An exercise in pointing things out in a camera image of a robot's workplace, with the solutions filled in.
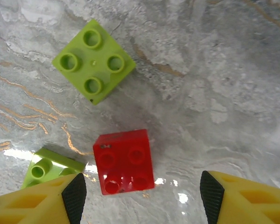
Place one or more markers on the red lego brick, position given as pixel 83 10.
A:
pixel 123 163

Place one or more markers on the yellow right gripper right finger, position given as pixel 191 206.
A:
pixel 247 203

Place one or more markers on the lime green lego brick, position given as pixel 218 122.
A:
pixel 93 70
pixel 44 168

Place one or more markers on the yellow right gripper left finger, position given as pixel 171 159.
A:
pixel 37 205

